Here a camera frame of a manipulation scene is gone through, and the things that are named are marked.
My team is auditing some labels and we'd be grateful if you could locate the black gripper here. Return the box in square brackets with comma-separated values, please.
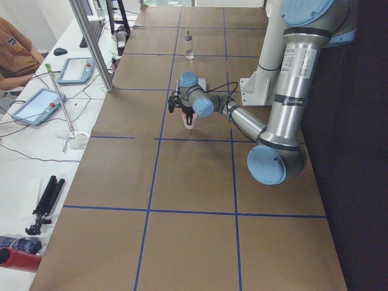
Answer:
[168, 91, 195, 126]

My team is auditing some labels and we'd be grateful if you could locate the pink plastic cup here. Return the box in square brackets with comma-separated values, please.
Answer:
[181, 113, 197, 130]

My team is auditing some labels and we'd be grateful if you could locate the clear glass sauce bottle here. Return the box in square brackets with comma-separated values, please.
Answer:
[184, 30, 194, 61]

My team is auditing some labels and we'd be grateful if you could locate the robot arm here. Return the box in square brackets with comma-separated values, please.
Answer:
[168, 1, 360, 185]

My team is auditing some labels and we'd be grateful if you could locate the grey digital kitchen scale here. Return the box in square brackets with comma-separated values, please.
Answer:
[175, 78, 207, 92]

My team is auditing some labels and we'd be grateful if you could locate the crumpled white cloth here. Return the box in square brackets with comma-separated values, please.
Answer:
[55, 128, 90, 153]

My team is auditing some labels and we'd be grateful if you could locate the far blue teach pendant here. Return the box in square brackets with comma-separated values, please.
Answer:
[57, 57, 95, 85]

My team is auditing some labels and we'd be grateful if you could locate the blue teach pendant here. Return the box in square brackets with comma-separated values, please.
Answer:
[57, 57, 95, 85]
[12, 88, 61, 125]

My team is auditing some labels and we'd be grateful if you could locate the black keyboard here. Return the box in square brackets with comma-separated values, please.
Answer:
[79, 20, 104, 48]

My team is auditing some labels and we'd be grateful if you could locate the black computer mouse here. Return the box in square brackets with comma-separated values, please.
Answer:
[53, 48, 67, 56]

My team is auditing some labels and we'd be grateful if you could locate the long reacher grabber stick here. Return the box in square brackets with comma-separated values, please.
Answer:
[44, 63, 90, 139]

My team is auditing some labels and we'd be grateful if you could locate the near blue teach pendant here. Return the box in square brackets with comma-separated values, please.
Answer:
[12, 88, 61, 125]

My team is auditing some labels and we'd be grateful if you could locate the black folded tripod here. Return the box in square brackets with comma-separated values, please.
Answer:
[25, 175, 65, 235]

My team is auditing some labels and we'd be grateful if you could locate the person in orange shirt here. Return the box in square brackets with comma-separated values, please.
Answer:
[1, 18, 44, 91]

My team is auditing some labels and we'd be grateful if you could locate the blue patterned cloth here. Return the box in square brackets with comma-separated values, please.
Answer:
[1, 236, 42, 255]

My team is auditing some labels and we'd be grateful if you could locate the red cylinder bottle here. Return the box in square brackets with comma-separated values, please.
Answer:
[1, 247, 42, 273]

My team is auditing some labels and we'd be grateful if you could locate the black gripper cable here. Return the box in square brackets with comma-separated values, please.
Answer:
[206, 81, 239, 104]

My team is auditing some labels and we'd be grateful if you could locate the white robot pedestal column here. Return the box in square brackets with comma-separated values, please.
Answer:
[240, 1, 287, 106]

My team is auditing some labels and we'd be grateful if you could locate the aluminium frame post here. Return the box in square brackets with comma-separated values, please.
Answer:
[69, 0, 113, 92]

